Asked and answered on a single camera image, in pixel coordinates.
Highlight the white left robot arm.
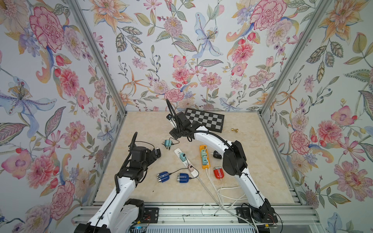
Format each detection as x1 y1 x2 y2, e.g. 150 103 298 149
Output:
74 145 161 233

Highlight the teal usb charger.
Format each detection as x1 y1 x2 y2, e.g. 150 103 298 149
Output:
179 152 187 162
164 140 173 148

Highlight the pink usb charger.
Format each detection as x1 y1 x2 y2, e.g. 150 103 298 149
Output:
188 165 195 172

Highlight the orange power strip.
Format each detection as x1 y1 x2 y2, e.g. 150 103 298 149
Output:
199 145 210 169

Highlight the aluminium frame post right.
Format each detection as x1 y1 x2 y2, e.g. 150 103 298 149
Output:
259 0 333 116

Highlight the aluminium frame post left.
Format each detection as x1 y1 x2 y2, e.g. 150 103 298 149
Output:
67 0 127 116

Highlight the white power strip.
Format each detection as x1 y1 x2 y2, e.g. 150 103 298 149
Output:
174 148 199 178

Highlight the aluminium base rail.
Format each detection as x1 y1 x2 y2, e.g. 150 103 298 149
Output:
71 200 321 233

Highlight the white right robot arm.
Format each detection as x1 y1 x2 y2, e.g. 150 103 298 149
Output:
166 112 278 223

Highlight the black silver chessboard box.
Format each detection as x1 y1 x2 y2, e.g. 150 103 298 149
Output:
185 108 225 133

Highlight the teal charger on orange strip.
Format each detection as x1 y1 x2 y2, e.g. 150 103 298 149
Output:
202 156 208 166

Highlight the black electric shaver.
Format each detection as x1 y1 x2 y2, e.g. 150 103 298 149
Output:
154 148 161 159

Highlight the black shaver cable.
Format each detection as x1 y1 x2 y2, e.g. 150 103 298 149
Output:
161 137 181 150

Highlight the aluminium frame post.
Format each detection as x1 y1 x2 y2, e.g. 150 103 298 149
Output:
67 0 127 116
259 0 333 116

